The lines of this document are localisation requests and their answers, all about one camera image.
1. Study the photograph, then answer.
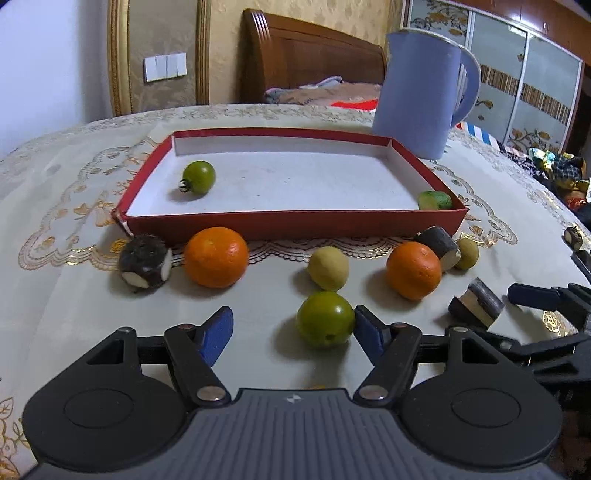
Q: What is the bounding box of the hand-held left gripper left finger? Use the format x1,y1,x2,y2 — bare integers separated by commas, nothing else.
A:
85,306,234,408

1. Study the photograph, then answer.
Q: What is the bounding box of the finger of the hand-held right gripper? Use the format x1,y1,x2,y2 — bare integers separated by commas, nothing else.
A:
507,282,591,330
501,335,591,386

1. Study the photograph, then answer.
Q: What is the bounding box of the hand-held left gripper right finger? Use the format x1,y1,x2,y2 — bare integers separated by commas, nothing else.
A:
353,308,509,408

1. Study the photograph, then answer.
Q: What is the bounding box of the small yellow-green fruit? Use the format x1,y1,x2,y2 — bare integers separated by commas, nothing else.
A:
455,237,480,271

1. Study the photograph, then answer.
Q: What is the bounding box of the red cardboard box tray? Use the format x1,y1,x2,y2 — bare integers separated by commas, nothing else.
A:
111,128,470,246

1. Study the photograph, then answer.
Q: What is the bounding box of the black object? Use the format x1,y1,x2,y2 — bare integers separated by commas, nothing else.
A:
571,250,591,280

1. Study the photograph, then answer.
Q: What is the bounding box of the small dark sugarcane piece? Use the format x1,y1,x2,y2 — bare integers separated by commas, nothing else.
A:
564,225,586,251

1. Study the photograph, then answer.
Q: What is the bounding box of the orange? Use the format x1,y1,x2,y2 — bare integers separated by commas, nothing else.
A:
386,241,443,301
184,226,250,289

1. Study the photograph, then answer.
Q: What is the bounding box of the large yellow-green fruit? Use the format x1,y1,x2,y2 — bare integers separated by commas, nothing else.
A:
308,246,350,292

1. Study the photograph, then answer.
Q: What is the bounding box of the pile of colourful clutter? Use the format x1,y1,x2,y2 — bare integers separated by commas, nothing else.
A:
501,141,591,210

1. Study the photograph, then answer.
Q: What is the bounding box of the green cucumber piece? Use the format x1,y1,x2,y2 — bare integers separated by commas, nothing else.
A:
418,190,454,211

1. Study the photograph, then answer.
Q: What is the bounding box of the green tomato with stem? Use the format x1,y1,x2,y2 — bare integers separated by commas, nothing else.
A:
178,160,217,198

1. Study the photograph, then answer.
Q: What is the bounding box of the striped cloth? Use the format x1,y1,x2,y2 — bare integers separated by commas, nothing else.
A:
455,122,505,149

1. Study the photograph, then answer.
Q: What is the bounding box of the patterned glass wardrobe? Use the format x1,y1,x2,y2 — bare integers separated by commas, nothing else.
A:
401,0,585,153

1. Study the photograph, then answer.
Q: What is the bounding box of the blue plastic pitcher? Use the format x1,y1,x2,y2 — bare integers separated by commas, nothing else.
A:
372,28,482,158

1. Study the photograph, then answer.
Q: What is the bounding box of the crumpled bedding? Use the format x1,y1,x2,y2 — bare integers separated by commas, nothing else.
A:
264,76,384,112

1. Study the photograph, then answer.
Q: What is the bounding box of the wooden bed headboard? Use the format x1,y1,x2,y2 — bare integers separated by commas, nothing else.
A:
241,8,387,103

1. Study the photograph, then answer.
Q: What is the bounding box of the white wall light switch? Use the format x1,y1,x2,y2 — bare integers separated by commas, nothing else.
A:
143,52,188,83

